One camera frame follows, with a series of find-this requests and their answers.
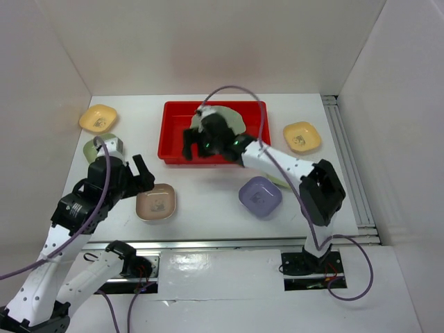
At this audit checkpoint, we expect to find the aluminium rail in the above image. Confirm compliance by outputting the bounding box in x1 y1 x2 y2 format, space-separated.
321 95 382 246
83 237 313 253

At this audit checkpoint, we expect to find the green square plate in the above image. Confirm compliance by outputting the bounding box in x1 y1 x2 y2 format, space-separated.
83 133 117 164
264 173 291 189

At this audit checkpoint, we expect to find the aluminium rail right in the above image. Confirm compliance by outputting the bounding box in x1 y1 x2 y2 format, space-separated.
321 95 382 246

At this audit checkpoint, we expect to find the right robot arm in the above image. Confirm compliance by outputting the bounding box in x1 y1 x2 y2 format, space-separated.
182 113 346 272

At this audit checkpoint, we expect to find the large green scalloped bowl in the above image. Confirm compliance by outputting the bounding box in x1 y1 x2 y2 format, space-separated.
189 105 246 135

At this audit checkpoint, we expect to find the red plastic bin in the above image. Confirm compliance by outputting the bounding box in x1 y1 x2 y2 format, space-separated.
157 101 271 165

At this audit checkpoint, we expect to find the aluminium rail front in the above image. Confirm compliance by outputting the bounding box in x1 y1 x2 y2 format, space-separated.
83 237 313 253

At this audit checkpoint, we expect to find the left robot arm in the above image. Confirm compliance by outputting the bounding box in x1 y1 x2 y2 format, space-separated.
1 155 155 332

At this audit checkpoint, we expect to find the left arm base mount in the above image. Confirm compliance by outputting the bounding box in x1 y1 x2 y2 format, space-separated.
99 253 160 295

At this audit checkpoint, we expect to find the yellow square plate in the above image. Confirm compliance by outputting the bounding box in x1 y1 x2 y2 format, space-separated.
282 121 322 153
79 104 117 133

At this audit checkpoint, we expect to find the purple square panda plate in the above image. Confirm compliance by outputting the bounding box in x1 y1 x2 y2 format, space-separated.
238 176 282 219

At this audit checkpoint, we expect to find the pink square panda plate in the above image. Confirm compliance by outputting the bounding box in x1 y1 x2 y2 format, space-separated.
135 183 176 221

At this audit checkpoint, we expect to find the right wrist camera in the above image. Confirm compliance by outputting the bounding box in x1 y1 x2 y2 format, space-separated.
194 105 220 120

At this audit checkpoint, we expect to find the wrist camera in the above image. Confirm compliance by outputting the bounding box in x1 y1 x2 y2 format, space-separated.
97 137 125 162
194 105 220 120

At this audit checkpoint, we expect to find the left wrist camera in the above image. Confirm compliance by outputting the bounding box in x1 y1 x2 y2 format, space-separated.
97 137 125 162

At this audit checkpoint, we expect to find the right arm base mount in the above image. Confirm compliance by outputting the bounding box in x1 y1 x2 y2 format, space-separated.
278 251 347 291

